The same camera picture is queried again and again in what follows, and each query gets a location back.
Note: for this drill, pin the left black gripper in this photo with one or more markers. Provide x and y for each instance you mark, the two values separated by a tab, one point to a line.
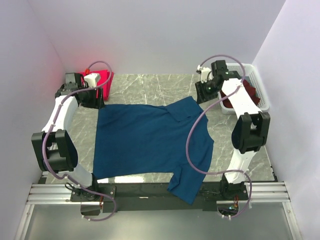
96	103

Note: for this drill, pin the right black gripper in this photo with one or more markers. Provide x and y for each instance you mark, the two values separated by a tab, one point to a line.
202	96

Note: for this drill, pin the blue polo t shirt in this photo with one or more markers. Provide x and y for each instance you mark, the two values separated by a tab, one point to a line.
138	138

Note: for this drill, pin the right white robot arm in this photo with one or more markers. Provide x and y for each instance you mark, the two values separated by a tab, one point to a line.
251	129

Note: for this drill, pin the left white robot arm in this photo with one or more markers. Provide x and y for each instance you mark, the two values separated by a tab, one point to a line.
53	147

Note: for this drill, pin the white plastic laundry basket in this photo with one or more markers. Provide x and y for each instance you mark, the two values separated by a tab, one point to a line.
252	76

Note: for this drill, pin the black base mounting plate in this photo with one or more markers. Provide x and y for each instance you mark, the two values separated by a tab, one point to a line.
154	197

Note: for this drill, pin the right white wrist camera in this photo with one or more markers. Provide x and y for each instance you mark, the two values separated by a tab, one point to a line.
205	74

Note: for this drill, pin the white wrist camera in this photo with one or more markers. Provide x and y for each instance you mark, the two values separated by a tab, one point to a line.
92	79
205	74

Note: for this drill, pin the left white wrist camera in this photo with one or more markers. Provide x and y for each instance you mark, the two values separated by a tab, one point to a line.
92	79

